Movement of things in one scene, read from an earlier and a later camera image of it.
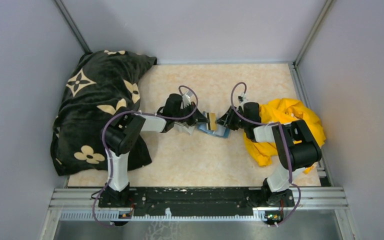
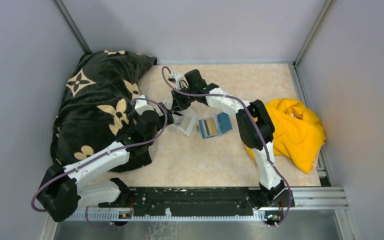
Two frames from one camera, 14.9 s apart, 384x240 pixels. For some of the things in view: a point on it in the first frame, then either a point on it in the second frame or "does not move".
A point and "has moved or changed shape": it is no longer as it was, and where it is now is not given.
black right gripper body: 237,123 → 183,101
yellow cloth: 283,110 does not move
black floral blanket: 99,84 does not move
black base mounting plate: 187,201 does not move
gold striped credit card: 211,119 has moved or changed shape
